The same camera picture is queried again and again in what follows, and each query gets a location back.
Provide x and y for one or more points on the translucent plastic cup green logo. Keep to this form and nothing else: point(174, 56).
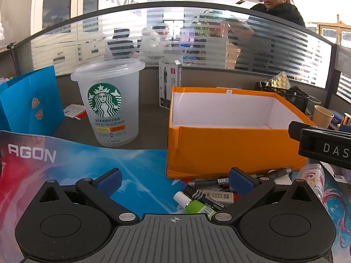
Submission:
point(107, 71)

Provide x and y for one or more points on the white eraser printed sleeve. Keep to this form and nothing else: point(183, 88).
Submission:
point(219, 196)

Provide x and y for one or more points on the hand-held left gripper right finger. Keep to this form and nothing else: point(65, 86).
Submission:
point(241, 182)

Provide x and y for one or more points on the blue paper bag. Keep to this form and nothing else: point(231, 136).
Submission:
point(22, 106)

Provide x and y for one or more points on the green tube white cap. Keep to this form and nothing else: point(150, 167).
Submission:
point(197, 206)

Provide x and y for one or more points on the yellow building brick plate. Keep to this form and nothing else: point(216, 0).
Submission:
point(279, 81)

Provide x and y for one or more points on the white red paper packet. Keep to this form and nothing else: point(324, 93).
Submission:
point(74, 111)

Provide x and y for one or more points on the white pink printed desk mat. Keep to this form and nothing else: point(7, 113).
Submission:
point(340, 211)

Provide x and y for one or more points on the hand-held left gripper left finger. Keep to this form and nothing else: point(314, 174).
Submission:
point(109, 183)

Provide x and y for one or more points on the blue packet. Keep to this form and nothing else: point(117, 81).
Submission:
point(336, 117)

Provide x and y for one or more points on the orange cardboard box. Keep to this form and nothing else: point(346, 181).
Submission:
point(233, 148)

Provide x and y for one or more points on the tan paper cup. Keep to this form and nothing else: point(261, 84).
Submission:
point(322, 116)

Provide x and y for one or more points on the white black pen carton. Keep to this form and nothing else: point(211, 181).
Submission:
point(168, 87)

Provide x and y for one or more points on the blue red printed desk mat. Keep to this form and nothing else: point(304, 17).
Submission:
point(82, 164)

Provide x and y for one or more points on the black mesh desk organizer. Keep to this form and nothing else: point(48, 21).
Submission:
point(296, 98)

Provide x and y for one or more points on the black marker white stripes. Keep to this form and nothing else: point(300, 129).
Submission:
point(192, 192)

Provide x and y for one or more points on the grey side partition panel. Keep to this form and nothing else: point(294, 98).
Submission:
point(342, 57)

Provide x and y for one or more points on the striped glass desk partition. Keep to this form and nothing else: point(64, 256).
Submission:
point(68, 41)

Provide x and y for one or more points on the black office chair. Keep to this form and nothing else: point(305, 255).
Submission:
point(120, 43)

